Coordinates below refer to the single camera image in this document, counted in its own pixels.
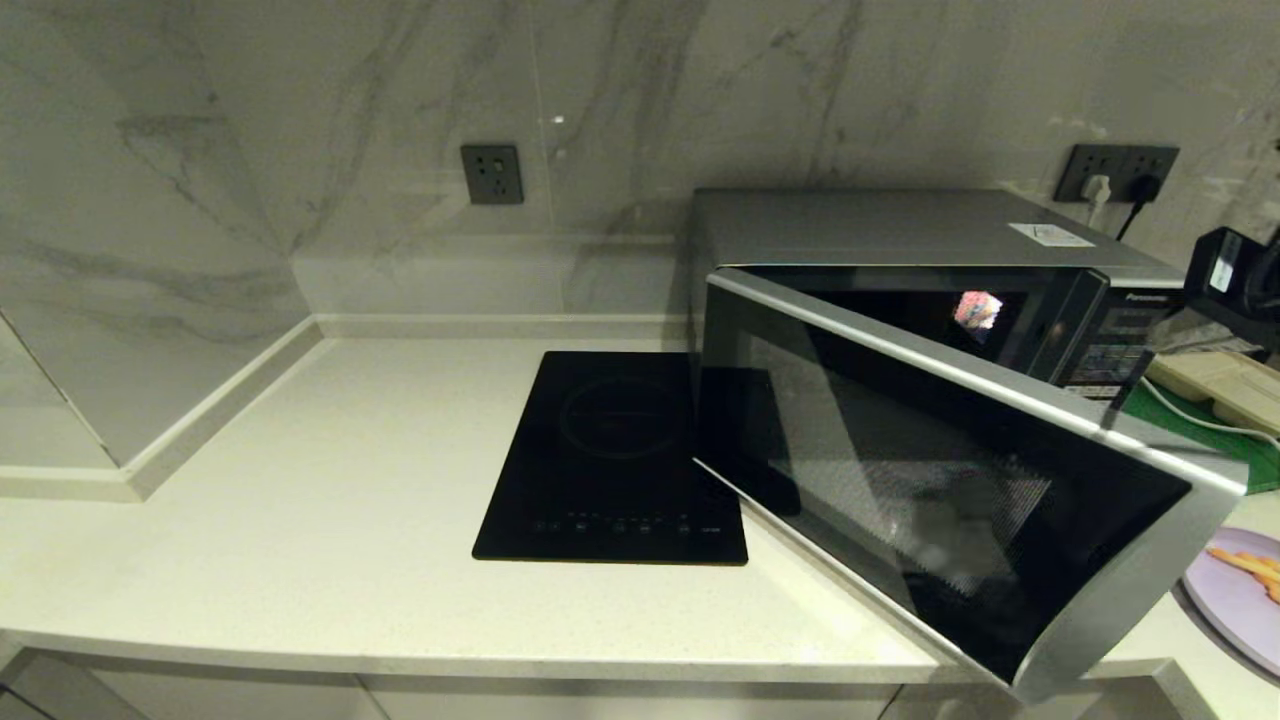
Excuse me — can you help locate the white cable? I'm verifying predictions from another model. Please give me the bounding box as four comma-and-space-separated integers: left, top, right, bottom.
1140, 378, 1280, 439

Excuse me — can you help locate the grey double wall socket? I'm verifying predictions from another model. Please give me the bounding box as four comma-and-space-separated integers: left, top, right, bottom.
1054, 145, 1180, 204

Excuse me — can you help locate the grey single wall socket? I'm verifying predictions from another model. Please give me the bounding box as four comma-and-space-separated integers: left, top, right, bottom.
460, 145, 525, 206

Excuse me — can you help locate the purple round plate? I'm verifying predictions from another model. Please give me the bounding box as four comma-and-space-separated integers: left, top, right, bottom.
1180, 527, 1280, 679

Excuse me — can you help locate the white label sticker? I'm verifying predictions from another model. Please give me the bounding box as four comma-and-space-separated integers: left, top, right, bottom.
1008, 222, 1096, 248

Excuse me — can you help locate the black induction cooktop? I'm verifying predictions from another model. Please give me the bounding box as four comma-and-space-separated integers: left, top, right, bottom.
472, 351, 749, 567

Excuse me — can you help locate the grey cabinet front panel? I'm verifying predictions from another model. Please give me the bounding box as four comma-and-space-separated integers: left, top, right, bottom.
880, 685, 1166, 720

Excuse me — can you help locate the black glass microwave door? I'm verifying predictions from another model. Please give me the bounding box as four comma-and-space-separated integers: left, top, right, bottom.
693, 268, 1251, 706

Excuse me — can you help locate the green plastic tray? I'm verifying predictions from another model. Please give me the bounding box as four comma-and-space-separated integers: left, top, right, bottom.
1120, 380, 1280, 496

